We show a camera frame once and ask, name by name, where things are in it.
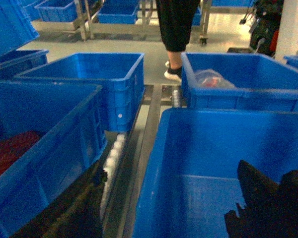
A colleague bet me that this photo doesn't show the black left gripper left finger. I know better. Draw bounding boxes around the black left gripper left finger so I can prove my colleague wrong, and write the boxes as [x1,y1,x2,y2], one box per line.
[11,160,107,238]

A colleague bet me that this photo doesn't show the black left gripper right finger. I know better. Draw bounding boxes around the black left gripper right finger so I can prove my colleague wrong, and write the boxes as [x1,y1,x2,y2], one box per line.
[224,160,298,238]

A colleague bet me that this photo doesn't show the large blue plastic crate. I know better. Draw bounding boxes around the large blue plastic crate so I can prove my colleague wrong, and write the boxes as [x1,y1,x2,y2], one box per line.
[132,108,298,238]

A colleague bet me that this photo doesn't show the metal roller conveyor shelf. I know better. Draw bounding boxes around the metal roller conveyor shelf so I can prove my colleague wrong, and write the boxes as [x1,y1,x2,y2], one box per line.
[100,84,182,238]

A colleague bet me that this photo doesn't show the red item in left crate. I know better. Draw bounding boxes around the red item in left crate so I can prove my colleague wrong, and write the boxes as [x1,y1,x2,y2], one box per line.
[0,131,42,176]

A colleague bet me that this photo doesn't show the blue crate left near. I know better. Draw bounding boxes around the blue crate left near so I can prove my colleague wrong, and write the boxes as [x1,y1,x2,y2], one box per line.
[0,81,107,238]

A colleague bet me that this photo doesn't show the blue crate right far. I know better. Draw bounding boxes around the blue crate right far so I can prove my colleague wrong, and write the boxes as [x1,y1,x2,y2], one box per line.
[181,52,298,112]

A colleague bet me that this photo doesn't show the blue crate left middle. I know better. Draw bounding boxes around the blue crate left middle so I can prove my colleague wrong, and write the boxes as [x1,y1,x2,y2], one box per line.
[13,52,145,132]

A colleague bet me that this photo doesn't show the clear plastic bag red item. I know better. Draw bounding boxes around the clear plastic bag red item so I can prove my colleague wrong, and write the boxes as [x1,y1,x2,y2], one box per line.
[194,69,236,89]

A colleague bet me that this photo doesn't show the blue crate left edge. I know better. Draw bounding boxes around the blue crate left edge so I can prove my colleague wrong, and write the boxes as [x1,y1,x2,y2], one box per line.
[0,49,49,80]

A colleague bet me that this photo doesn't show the black white sneaker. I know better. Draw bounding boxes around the black white sneaker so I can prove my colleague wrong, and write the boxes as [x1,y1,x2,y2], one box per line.
[164,61,182,82]

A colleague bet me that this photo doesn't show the dark machine red parts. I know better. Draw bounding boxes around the dark machine red parts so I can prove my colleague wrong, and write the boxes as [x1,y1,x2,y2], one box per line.
[241,0,284,57]

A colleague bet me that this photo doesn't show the blue crate top left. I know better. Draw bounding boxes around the blue crate top left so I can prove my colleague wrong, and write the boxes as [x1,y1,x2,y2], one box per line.
[0,0,39,57]

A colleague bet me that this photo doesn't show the blue crate far left rack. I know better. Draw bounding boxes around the blue crate far left rack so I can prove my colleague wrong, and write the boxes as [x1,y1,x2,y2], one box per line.
[34,0,77,22]

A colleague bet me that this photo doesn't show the blue crate far centre floor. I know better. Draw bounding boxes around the blue crate far centre floor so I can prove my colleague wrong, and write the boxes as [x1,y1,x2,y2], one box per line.
[97,0,139,24]

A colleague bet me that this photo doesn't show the person leg black pants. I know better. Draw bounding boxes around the person leg black pants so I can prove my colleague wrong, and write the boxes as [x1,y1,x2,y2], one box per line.
[156,0,200,69]

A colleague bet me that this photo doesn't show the metal rack frame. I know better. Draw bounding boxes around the metal rack frame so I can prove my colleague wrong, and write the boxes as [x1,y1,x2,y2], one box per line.
[31,0,212,47]

